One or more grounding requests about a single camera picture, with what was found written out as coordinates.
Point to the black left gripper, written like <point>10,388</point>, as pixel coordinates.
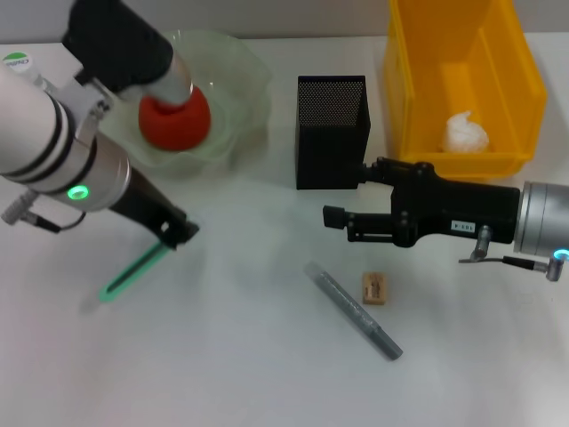
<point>142,200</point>

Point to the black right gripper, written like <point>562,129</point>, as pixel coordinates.
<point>444,209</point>

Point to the mint green utility knife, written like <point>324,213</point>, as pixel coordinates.
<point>129,276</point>

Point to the small beige wooden block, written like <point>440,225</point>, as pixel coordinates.
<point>374,289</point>

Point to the red-orange toy orange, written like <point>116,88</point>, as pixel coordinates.
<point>178,129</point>

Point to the grey marker pen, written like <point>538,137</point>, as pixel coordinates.
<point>351,307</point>

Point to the white paper ball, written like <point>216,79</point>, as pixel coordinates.
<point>464,133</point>

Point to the clear water bottle green label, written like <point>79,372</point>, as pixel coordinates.
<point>18,62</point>

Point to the black mesh pen holder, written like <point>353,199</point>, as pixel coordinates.
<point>329,147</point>

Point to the pale green glass fruit plate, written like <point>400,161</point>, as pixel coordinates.
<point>240,89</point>

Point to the yellow plastic bin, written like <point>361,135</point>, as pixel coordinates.
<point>418,89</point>

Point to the silver right wrist connector plug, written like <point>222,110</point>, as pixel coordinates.
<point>482,242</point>

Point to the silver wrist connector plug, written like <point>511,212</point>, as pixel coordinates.
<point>482,242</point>
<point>15,209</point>

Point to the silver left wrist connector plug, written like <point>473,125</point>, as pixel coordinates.
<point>15,209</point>

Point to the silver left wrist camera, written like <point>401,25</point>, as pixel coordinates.
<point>124,49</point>

